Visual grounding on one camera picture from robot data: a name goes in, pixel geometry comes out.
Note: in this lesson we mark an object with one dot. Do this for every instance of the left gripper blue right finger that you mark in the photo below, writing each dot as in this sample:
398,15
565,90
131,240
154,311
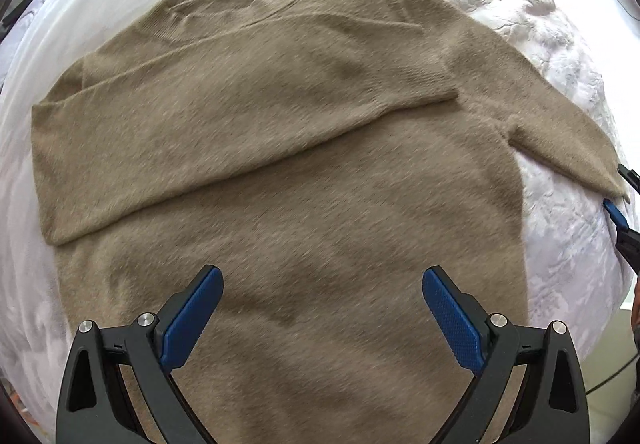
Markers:
551,405

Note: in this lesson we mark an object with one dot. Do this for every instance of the person right hand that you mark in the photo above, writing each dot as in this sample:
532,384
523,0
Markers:
635,308

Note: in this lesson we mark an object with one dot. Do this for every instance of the olive brown knit sweater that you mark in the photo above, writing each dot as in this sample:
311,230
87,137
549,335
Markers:
321,153

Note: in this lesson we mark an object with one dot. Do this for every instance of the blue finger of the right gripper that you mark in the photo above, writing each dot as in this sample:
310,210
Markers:
627,240
630,176

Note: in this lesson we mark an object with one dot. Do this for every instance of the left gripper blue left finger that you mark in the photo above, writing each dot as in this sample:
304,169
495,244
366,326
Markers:
94,404

